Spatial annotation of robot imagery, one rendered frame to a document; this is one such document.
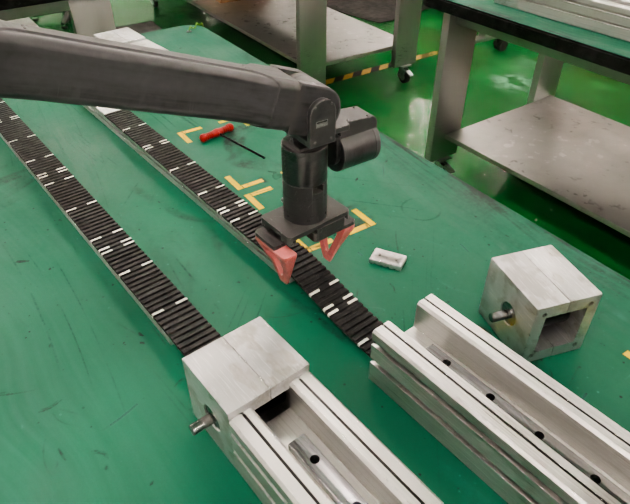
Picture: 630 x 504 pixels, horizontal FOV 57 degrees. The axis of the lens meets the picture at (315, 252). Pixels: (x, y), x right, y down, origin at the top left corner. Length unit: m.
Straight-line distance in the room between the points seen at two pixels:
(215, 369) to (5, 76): 0.32
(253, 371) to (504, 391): 0.27
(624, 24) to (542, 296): 1.34
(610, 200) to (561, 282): 1.53
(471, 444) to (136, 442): 0.36
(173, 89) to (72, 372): 0.38
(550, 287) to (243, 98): 0.42
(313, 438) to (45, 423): 0.31
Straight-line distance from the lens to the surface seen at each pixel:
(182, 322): 0.75
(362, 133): 0.73
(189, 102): 0.58
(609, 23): 2.00
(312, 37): 3.08
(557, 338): 0.80
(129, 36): 1.56
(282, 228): 0.73
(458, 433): 0.64
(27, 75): 0.53
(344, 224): 0.77
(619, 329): 0.87
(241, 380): 0.60
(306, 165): 0.69
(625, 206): 2.27
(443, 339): 0.69
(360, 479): 0.58
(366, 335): 0.75
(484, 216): 1.01
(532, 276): 0.75
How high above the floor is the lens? 1.34
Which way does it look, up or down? 39 degrees down
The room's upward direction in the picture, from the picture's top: straight up
